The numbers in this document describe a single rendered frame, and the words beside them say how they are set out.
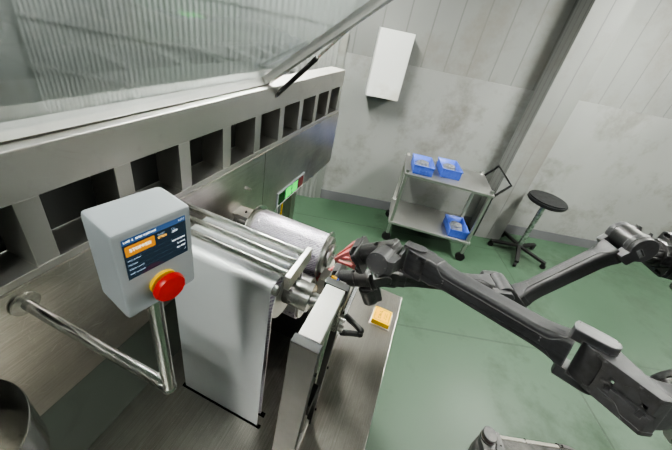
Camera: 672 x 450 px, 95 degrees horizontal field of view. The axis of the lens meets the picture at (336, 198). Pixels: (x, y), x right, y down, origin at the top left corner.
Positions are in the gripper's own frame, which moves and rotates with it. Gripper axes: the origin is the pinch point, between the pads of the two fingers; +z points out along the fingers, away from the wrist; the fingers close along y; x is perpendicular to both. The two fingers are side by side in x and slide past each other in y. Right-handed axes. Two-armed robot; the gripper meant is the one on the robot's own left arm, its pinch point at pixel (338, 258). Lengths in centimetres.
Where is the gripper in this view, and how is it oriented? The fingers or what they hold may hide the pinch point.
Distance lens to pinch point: 94.5
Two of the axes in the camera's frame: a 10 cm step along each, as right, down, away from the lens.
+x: -4.2, -8.6, -2.8
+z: -8.2, 2.3, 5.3
